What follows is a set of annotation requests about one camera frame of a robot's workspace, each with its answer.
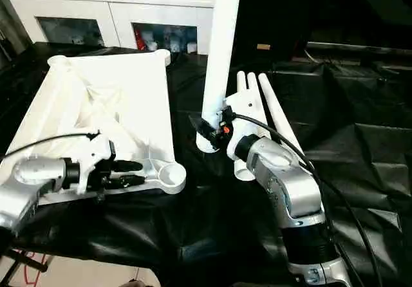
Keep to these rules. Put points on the white plastic table leg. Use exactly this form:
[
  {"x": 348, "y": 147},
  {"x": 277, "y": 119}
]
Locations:
[
  {"x": 277, "y": 107},
  {"x": 252, "y": 82},
  {"x": 241, "y": 81},
  {"x": 222, "y": 42}
]

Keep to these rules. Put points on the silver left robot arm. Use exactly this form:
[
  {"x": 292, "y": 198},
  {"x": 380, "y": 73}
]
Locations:
[{"x": 32, "y": 177}]

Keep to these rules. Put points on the small tan label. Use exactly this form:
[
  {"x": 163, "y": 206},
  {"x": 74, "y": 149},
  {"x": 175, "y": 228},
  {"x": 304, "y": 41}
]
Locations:
[{"x": 262, "y": 46}]

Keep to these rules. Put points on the black work mat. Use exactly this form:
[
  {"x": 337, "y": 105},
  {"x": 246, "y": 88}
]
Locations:
[{"x": 225, "y": 235}]

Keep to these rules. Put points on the red bottle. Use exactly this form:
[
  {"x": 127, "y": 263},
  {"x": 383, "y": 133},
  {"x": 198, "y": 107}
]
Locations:
[{"x": 138, "y": 39}]

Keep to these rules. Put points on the dark low shelf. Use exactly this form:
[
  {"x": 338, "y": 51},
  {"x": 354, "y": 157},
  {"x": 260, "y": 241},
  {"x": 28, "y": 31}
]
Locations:
[{"x": 360, "y": 47}]

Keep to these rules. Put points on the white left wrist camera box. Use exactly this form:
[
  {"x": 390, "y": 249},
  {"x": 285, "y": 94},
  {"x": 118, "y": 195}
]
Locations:
[{"x": 90, "y": 155}]

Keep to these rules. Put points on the black stand frame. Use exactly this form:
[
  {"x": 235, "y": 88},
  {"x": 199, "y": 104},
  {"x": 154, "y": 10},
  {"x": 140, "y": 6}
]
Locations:
[{"x": 26, "y": 261}]

